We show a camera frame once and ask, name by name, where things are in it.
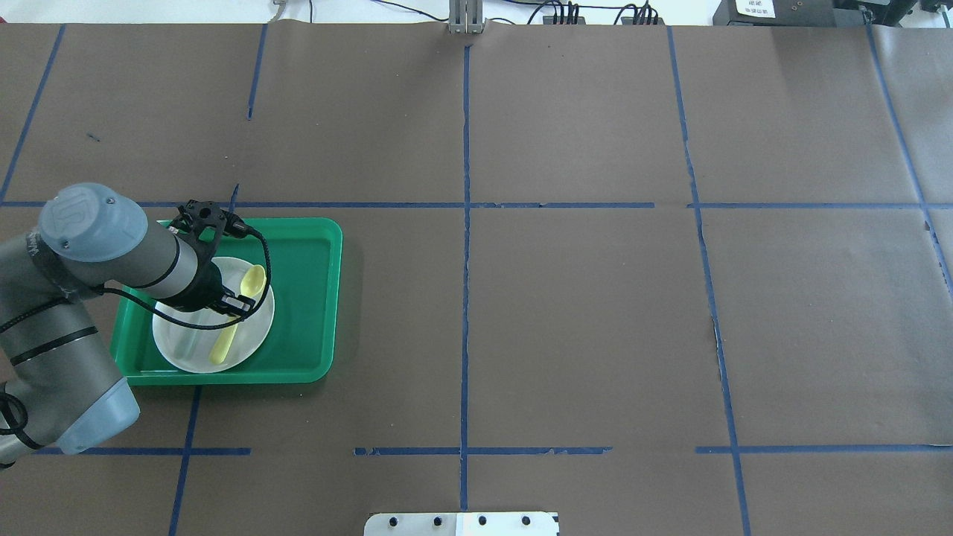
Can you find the horizontal blue tape strip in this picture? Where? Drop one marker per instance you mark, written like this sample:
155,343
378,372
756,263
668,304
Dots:
945,206

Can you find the black device with label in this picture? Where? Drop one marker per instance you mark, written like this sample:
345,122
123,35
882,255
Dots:
801,14

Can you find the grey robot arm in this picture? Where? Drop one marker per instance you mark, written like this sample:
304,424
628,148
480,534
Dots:
67,390

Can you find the black power strip left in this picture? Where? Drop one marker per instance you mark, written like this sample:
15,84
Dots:
563,14

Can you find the black power strip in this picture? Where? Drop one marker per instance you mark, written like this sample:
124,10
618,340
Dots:
563,14
638,15

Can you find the green plastic tray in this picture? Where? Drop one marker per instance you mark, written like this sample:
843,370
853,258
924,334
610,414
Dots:
289,340

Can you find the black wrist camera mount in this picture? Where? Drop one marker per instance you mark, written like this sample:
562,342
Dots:
207,223

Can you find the white metal bracket plate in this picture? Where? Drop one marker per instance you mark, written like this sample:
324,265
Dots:
464,523

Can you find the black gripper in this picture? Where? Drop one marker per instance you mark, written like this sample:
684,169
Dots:
199,290

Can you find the aluminium profile post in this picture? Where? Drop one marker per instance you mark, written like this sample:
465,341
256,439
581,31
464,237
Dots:
466,17

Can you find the vertical blue tape strip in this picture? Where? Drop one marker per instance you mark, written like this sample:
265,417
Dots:
467,244

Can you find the black power strip right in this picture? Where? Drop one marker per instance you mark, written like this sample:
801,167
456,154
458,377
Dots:
638,15

